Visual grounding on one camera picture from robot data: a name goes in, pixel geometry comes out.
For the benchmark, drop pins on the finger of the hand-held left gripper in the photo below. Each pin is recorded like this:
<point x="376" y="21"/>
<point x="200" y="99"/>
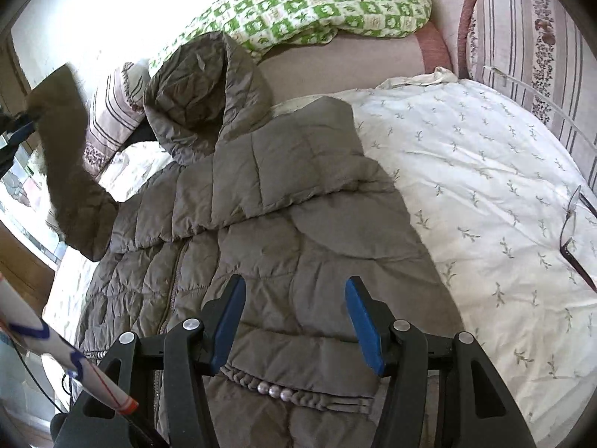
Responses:
<point x="21" y="130"/>

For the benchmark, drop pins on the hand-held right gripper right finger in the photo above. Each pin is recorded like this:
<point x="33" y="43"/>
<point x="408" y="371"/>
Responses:
<point x="366" y="329"/>

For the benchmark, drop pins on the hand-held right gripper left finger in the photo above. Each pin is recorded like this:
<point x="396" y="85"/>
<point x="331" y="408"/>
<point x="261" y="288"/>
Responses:
<point x="227" y="324"/>

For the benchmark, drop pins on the grey-brown puffer jacket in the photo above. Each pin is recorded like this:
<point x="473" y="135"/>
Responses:
<point x="289" y="205"/>

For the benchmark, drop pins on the striped floral pillow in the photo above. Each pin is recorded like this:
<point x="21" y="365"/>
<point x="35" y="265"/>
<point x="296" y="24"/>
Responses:
<point x="522" y="46"/>
<point x="116" y="112"/>

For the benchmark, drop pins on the white floral bed sheet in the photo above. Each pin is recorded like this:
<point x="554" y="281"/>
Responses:
<point x="466" y="196"/>

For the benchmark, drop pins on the white tube with blue marks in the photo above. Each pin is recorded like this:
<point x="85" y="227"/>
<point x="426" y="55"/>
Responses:
<point x="51" y="338"/>

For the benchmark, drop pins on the eyeglasses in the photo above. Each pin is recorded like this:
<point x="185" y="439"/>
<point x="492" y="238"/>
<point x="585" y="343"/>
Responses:
<point x="578" y="269"/>

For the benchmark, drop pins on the pink upholstered headboard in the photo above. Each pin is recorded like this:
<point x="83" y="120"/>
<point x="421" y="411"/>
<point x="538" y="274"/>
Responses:
<point x="354" y="56"/>

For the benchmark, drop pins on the green checkered pillow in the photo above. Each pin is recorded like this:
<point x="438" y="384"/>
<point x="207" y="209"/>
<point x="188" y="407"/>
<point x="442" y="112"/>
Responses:
<point x="303" y="9"/>

